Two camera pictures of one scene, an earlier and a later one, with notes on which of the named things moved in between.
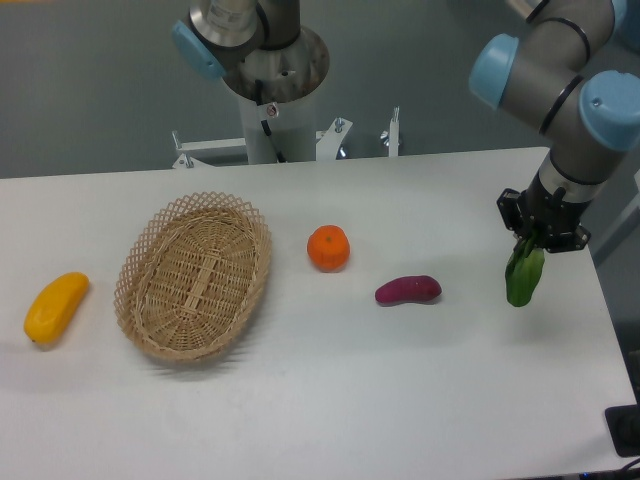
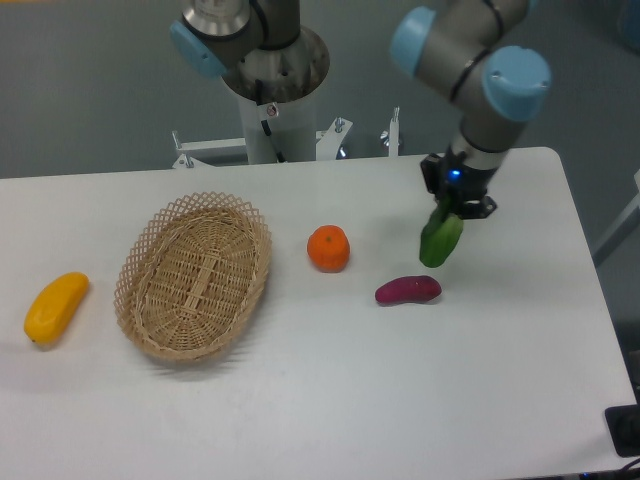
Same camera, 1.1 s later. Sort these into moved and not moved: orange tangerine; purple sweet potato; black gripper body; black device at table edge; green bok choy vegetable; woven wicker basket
Moved: black gripper body; green bok choy vegetable
Not moved: purple sweet potato; woven wicker basket; orange tangerine; black device at table edge
